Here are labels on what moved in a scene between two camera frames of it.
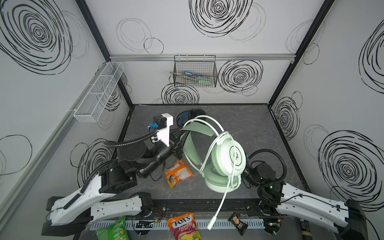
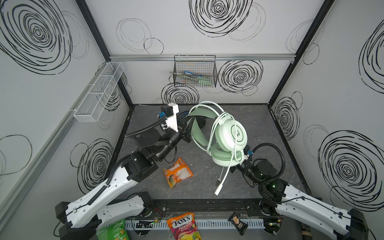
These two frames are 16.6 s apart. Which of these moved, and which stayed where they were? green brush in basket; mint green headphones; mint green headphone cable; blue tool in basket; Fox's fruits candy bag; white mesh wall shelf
Moved: mint green headphones; mint green headphone cable
Stayed: Fox's fruits candy bag; green brush in basket; white mesh wall shelf; blue tool in basket
